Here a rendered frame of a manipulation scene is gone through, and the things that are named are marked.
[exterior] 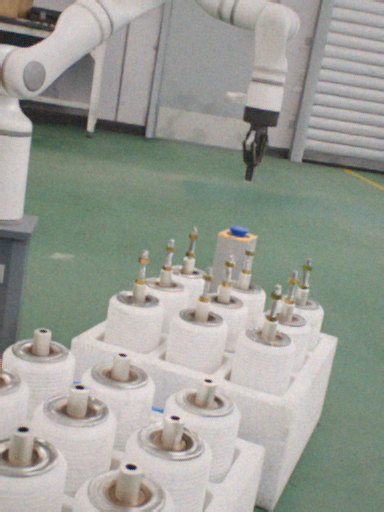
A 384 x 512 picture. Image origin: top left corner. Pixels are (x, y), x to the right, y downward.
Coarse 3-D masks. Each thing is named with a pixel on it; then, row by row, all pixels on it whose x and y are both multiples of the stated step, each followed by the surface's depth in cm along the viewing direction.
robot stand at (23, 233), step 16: (16, 224) 143; (32, 224) 145; (0, 240) 139; (16, 240) 140; (0, 256) 140; (16, 256) 142; (0, 272) 141; (16, 272) 143; (0, 288) 142; (16, 288) 144; (0, 304) 143; (16, 304) 145; (0, 320) 144; (16, 320) 146; (0, 336) 144; (16, 336) 149; (0, 352) 145
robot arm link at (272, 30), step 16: (272, 16) 144; (288, 16) 145; (256, 32) 148; (272, 32) 145; (288, 32) 146; (256, 48) 149; (272, 48) 147; (256, 64) 150; (272, 64) 148; (256, 80) 150; (272, 80) 149
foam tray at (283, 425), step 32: (96, 352) 122; (128, 352) 122; (160, 352) 124; (224, 352) 129; (320, 352) 137; (160, 384) 119; (192, 384) 117; (224, 384) 116; (288, 384) 125; (320, 384) 137; (256, 416) 114; (288, 416) 112; (288, 448) 116
